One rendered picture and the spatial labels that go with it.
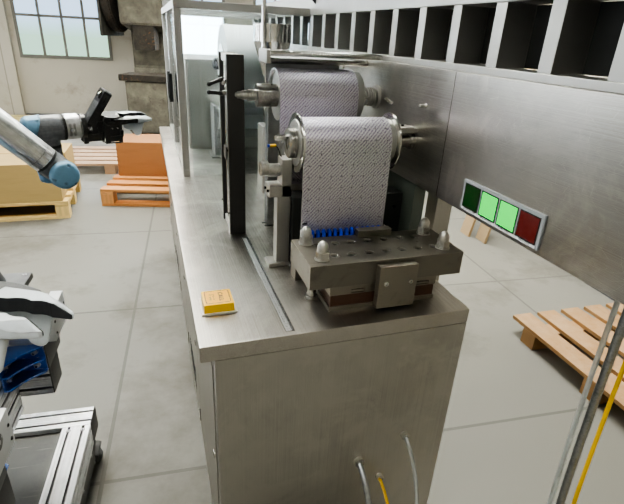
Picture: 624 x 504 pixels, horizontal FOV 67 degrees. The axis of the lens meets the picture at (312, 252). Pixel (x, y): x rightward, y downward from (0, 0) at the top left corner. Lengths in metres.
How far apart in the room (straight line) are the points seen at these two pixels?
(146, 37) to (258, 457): 6.97
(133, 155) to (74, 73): 4.21
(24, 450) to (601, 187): 1.79
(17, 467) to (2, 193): 2.96
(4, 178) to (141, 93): 3.68
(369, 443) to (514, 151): 0.82
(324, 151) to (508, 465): 1.49
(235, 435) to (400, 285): 0.52
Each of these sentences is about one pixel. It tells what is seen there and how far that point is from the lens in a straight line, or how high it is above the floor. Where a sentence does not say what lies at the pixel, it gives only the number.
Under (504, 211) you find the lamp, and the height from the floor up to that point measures 1.19.
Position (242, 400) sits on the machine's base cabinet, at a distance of 1.13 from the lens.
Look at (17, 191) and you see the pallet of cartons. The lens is 4.49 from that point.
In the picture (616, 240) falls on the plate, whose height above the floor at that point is 1.23.
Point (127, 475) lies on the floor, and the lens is 2.03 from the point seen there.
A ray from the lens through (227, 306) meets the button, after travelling 1.13.
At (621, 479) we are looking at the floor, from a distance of 2.35.
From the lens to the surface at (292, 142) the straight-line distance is 1.18.
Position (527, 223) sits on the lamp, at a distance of 1.00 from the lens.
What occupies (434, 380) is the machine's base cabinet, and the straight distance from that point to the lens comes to 1.33.
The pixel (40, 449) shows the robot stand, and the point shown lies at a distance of 1.92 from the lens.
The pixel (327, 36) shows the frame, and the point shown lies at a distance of 2.05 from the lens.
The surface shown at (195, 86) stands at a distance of 2.14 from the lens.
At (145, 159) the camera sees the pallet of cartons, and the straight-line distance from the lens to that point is 4.96.
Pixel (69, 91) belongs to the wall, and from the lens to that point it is 9.08.
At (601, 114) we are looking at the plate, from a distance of 0.90.
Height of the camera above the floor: 1.50
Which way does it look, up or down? 25 degrees down
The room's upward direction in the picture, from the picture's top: 3 degrees clockwise
